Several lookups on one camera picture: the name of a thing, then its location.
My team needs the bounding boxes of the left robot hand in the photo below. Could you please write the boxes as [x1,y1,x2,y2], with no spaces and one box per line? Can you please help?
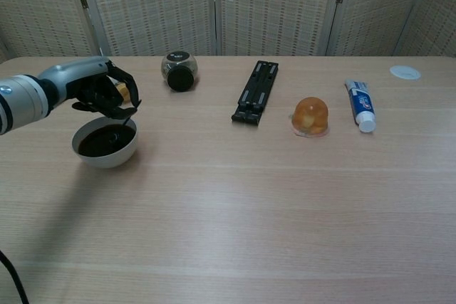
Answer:
[37,56,143,120]

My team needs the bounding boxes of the black plastic spoon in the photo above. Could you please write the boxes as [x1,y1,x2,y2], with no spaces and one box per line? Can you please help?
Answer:
[109,110,138,142]

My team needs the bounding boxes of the red Costa coffee bottle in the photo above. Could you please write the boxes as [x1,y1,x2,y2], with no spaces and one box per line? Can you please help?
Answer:
[114,82,131,103]

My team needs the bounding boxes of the white bowl of coffee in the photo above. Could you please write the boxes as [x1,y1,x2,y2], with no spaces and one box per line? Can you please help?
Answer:
[71,115,139,169]

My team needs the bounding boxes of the round glass jar black lid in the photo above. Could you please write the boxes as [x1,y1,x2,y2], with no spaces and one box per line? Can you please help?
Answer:
[160,51,200,93]

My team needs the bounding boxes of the woven folding screen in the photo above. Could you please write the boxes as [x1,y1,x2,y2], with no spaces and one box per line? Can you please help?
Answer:
[0,0,456,63]

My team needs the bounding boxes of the black folding stand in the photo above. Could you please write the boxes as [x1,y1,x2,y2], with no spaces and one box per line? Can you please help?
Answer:
[231,60,280,126]

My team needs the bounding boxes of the orange fruit jelly cup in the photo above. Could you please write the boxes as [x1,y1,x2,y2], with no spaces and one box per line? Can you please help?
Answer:
[288,96,330,138]

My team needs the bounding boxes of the blue white toothpaste tube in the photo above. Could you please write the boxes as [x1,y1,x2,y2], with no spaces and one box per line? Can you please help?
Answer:
[344,79,377,133]

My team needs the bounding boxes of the white round desk grommet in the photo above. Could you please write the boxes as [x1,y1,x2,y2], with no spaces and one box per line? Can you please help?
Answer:
[389,65,422,80]

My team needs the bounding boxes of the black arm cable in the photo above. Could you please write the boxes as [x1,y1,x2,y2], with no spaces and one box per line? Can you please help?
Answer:
[0,249,29,304]

